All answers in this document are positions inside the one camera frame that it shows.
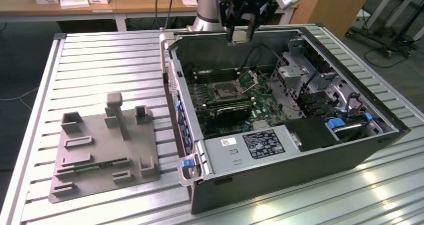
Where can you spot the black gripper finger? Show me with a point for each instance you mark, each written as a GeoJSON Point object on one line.
{"type": "Point", "coordinates": [264, 16]}
{"type": "Point", "coordinates": [225, 11]}

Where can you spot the silver square CPU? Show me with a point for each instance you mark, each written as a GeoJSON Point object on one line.
{"type": "Point", "coordinates": [239, 39]}

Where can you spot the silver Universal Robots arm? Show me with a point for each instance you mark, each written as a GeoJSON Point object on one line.
{"type": "Point", "coordinates": [207, 9]}

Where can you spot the black RAM slot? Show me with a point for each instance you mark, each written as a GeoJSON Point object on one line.
{"type": "Point", "coordinates": [215, 71]}
{"type": "Point", "coordinates": [216, 80]}
{"type": "Point", "coordinates": [216, 77]}
{"type": "Point", "coordinates": [215, 74]}

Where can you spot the CPU socket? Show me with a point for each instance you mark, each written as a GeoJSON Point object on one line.
{"type": "Point", "coordinates": [227, 92]}

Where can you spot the blue slot retainer clip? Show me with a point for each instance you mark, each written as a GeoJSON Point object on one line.
{"type": "Point", "coordinates": [177, 105]}

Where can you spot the brown wooden cabinet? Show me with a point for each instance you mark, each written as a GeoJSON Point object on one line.
{"type": "Point", "coordinates": [331, 11]}

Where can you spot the silver metal drive cage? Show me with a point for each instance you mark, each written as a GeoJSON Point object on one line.
{"type": "Point", "coordinates": [291, 72]}

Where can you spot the wheeled equipment stand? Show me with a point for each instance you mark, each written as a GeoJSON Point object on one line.
{"type": "Point", "coordinates": [367, 36]}

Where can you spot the green motherboard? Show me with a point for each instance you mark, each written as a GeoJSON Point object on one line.
{"type": "Point", "coordinates": [264, 105]}

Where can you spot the black graphics card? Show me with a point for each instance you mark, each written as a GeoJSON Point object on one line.
{"type": "Point", "coordinates": [232, 113]}

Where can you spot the small silver chipset heatsink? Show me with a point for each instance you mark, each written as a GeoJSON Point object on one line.
{"type": "Point", "coordinates": [261, 124]}

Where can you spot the blue disk carrier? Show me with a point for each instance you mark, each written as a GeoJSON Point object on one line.
{"type": "Point", "coordinates": [336, 124]}

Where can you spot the black plastic inner cover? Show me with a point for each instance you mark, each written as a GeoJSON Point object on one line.
{"type": "Point", "coordinates": [311, 133]}

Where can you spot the small blue plastic tab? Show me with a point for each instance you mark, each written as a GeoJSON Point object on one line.
{"type": "Point", "coordinates": [368, 117]}

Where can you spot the grey power supply unit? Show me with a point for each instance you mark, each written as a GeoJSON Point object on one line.
{"type": "Point", "coordinates": [225, 158]}

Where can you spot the blue case latch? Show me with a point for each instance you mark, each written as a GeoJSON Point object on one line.
{"type": "Point", "coordinates": [187, 164]}

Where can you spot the grey plastic parts rack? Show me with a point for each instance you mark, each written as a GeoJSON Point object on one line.
{"type": "Point", "coordinates": [105, 145]}

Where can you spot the black open PC case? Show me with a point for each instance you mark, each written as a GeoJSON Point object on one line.
{"type": "Point", "coordinates": [281, 185]}

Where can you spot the green RAM stick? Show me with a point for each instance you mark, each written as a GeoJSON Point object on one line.
{"type": "Point", "coordinates": [93, 166]}

